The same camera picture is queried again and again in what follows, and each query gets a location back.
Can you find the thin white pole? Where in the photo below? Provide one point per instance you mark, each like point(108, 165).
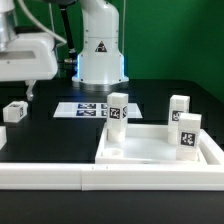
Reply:
point(51, 17)

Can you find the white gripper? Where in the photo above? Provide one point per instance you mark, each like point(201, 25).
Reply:
point(29, 57)

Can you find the white sheet with tags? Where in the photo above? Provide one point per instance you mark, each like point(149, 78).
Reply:
point(91, 110)

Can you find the white square tabletop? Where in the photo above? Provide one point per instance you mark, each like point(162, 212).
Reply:
point(147, 144)

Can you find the white U-shaped fence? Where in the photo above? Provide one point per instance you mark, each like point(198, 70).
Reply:
point(98, 176)

